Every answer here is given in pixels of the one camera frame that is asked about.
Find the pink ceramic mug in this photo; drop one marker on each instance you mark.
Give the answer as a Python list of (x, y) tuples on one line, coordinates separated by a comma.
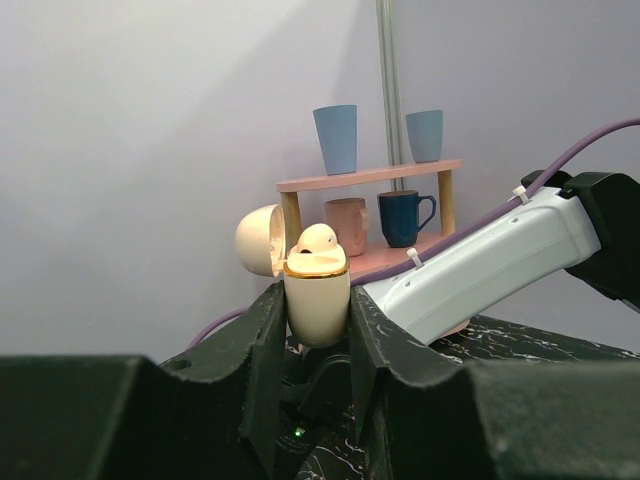
[(349, 218)]

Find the white earbud case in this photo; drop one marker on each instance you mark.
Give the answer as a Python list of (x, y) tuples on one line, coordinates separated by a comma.
[(317, 286)]

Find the white wireless earbud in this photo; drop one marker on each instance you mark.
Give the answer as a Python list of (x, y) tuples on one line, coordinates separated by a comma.
[(317, 238)]

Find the aluminium frame rail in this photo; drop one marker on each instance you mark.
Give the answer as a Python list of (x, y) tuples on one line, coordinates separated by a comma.
[(390, 89)]

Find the dark blue ceramic mug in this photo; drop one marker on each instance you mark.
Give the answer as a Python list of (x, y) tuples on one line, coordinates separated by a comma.
[(399, 216)]

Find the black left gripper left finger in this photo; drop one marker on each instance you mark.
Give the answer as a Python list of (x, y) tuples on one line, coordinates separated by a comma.
[(210, 412)]

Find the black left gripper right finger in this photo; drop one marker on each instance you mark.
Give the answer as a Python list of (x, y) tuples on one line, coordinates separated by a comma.
[(497, 400)]

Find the light blue plastic cup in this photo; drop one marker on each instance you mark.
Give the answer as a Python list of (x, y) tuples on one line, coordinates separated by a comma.
[(425, 135), (336, 127)]

